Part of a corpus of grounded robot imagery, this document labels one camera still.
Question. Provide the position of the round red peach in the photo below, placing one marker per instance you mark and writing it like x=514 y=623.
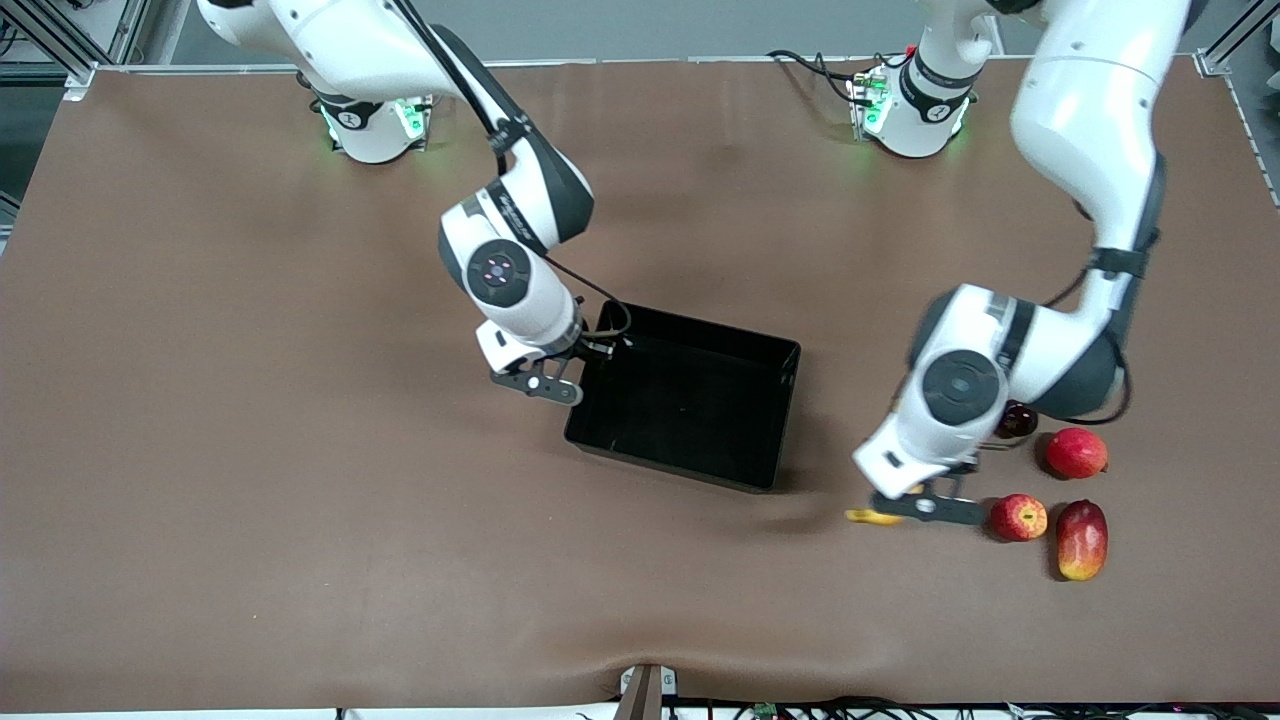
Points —
x=1076 y=453

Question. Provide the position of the brown table cover mat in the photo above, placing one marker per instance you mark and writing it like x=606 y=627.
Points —
x=300 y=520

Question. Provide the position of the small red yellow apple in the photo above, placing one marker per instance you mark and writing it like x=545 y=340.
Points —
x=1019 y=518

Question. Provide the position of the aluminium frame corner post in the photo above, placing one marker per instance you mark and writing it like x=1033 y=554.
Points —
x=1240 y=35

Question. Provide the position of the black plastic box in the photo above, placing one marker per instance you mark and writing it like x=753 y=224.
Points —
x=690 y=400

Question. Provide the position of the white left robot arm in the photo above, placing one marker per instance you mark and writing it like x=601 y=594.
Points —
x=1090 y=100

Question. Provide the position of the red yellow mango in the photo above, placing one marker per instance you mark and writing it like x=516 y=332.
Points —
x=1081 y=540

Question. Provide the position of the aluminium frame with diagonal struts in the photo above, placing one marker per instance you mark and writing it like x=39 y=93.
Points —
x=50 y=35

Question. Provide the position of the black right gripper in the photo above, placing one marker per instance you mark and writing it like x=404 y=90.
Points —
x=588 y=347

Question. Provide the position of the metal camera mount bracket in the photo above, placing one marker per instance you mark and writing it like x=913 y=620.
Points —
x=645 y=692

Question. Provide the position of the yellow banana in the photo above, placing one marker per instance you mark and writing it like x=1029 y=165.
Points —
x=870 y=517

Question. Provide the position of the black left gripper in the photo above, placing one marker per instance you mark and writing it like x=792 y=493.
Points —
x=966 y=468

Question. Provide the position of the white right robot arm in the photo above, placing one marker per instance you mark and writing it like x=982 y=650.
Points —
x=510 y=270

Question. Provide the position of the dark purple plum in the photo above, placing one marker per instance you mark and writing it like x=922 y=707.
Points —
x=1022 y=422

